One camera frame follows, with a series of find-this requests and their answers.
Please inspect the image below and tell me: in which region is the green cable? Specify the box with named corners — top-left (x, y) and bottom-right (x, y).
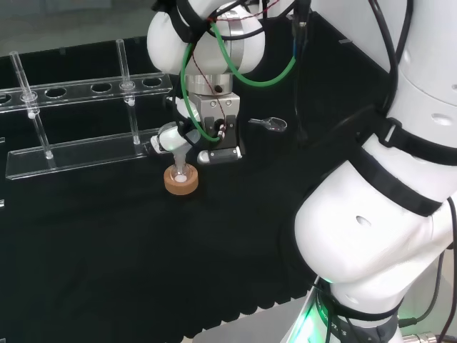
top-left (179, 20), bottom-right (298, 144)

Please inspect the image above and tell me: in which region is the clear acrylic funnel stand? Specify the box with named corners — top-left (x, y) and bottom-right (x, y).
top-left (0, 38), bottom-right (174, 182)

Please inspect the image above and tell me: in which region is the grey metal base plate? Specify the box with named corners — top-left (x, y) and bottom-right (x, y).
top-left (191, 295), bottom-right (322, 343)

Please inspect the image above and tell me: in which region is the small round-bottom glass flask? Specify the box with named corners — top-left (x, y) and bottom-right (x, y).
top-left (170, 161), bottom-right (190, 185)

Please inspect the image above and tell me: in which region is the thin black base cable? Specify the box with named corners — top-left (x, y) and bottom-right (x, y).
top-left (398, 195), bottom-right (457, 343)

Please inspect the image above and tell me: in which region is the brown cork ring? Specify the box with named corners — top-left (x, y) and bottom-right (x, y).
top-left (164, 166), bottom-right (200, 197)

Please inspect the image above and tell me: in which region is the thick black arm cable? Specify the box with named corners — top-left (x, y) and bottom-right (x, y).
top-left (366, 0), bottom-right (415, 111)

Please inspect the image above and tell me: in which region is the clear plastic funnel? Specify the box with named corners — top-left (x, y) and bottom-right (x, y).
top-left (158, 121), bottom-right (200, 173)

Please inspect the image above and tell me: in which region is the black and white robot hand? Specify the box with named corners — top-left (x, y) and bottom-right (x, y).
top-left (149, 91), bottom-right (246, 166)

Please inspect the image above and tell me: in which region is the black bench cloth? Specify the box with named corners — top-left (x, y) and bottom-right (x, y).
top-left (0, 10), bottom-right (393, 343)

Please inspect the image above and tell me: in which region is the small glass weighing funnel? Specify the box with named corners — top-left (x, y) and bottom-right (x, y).
top-left (248, 116), bottom-right (288, 134)

